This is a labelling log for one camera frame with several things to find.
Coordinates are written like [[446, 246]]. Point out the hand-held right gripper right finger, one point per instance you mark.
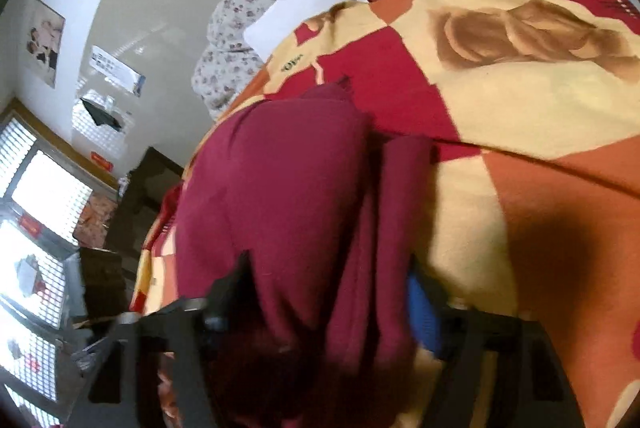
[[424, 319]]

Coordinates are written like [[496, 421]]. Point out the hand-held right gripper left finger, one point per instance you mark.
[[225, 304]]

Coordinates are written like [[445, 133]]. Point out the maroon sweater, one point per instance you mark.
[[290, 188]]

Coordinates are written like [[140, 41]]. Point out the dark box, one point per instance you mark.
[[102, 280]]

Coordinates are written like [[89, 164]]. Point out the dark wooden cabinet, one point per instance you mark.
[[145, 203]]

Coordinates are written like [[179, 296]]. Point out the orange floral cloth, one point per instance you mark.
[[95, 220]]

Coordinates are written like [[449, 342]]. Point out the barred window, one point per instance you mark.
[[35, 298]]

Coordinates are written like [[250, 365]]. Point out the red window sticker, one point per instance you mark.
[[29, 225]]

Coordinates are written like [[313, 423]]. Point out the red yellow printed blanket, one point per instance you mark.
[[500, 107]]

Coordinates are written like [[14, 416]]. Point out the eye chart poster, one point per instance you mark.
[[117, 71]]

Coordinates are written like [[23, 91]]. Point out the white pillow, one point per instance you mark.
[[300, 17]]

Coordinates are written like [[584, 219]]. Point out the floral quilt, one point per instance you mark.
[[240, 7]]

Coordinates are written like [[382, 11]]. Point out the red wall sticker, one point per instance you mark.
[[102, 160]]

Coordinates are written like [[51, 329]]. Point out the black cloth on wall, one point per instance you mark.
[[104, 115]]

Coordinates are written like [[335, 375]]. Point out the wall poster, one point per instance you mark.
[[46, 42]]

